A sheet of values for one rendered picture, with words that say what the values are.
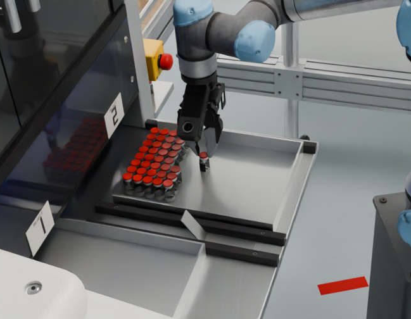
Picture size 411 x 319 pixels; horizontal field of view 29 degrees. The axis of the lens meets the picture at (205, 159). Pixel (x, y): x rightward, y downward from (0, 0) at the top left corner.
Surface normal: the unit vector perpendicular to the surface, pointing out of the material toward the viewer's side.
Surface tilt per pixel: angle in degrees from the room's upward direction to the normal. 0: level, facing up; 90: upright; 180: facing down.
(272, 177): 0
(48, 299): 0
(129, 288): 0
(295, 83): 90
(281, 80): 90
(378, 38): 90
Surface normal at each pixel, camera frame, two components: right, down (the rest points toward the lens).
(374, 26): -0.31, 0.63
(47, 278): -0.07, -0.76
